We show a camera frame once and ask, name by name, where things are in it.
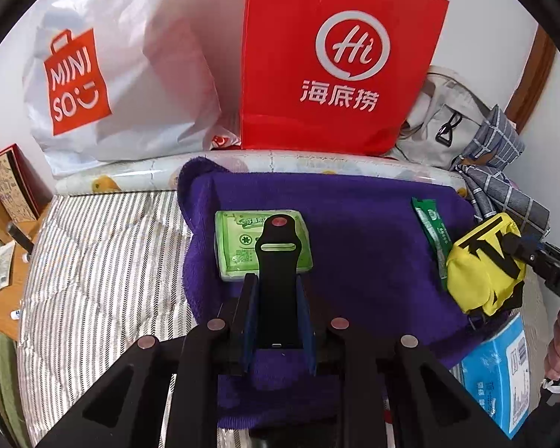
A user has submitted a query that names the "rolled printed white sheet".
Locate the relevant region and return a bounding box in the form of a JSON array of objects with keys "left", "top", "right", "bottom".
[{"left": 53, "top": 148, "right": 470, "bottom": 197}]

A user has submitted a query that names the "green bed sheet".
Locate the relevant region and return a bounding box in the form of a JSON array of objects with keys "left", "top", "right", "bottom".
[{"left": 0, "top": 327, "right": 31, "bottom": 448}]

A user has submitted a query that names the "black upright holder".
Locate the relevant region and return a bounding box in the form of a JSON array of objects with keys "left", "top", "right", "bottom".
[{"left": 6, "top": 221, "right": 34, "bottom": 253}]

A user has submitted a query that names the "green tissue packet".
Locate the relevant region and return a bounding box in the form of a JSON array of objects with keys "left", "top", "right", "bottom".
[{"left": 213, "top": 208, "right": 314, "bottom": 283}]

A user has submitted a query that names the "patterned brown book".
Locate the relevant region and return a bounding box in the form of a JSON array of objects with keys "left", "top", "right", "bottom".
[{"left": 0, "top": 143, "right": 53, "bottom": 223}]

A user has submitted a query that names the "red paper bag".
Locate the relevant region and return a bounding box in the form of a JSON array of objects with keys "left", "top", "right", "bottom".
[{"left": 240, "top": 0, "right": 450, "bottom": 158}]

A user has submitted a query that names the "wooden nightstand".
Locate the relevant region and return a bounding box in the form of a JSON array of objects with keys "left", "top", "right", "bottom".
[{"left": 0, "top": 134, "right": 53, "bottom": 342}]

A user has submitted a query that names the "blue tissue box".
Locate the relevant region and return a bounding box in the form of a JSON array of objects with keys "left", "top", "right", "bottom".
[{"left": 459, "top": 314, "right": 531, "bottom": 440}]

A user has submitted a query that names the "wooden door frame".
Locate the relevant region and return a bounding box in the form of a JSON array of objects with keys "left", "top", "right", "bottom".
[{"left": 512, "top": 22, "right": 557, "bottom": 137}]

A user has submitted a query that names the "yellow black pouch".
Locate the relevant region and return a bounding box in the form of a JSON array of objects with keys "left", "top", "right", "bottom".
[{"left": 447, "top": 212, "right": 529, "bottom": 317}]

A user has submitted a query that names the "green sachet strip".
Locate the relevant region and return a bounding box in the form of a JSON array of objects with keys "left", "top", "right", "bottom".
[{"left": 411, "top": 197, "right": 454, "bottom": 291}]

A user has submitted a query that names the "white flat packet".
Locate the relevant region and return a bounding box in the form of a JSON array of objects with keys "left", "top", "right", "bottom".
[{"left": 0, "top": 242, "right": 16, "bottom": 294}]

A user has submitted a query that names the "grey checked cloth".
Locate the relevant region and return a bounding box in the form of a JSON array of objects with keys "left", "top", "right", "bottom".
[{"left": 452, "top": 105, "right": 552, "bottom": 240}]

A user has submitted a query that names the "person's right hand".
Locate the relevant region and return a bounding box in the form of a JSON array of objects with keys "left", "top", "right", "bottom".
[{"left": 543, "top": 310, "right": 560, "bottom": 381}]

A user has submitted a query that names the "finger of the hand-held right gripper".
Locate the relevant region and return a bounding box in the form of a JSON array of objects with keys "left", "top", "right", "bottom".
[{"left": 503, "top": 232, "right": 550, "bottom": 268}]

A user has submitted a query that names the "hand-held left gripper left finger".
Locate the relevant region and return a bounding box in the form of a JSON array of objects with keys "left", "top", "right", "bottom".
[{"left": 37, "top": 273, "right": 262, "bottom": 448}]

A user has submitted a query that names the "black strap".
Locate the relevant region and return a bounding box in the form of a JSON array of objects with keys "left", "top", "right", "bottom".
[{"left": 253, "top": 215, "right": 309, "bottom": 351}]

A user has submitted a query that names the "purple towel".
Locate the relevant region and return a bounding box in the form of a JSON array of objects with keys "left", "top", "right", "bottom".
[{"left": 177, "top": 156, "right": 529, "bottom": 431}]

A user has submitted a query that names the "white plastic shopping bag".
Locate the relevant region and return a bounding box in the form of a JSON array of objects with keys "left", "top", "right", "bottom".
[{"left": 22, "top": 0, "right": 244, "bottom": 179}]

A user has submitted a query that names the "grey canvas bag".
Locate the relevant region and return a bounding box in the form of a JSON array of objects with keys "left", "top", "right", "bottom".
[{"left": 396, "top": 66, "right": 496, "bottom": 172}]

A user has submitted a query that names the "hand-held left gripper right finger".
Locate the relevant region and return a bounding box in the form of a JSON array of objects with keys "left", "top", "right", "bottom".
[{"left": 297, "top": 275, "right": 510, "bottom": 448}]

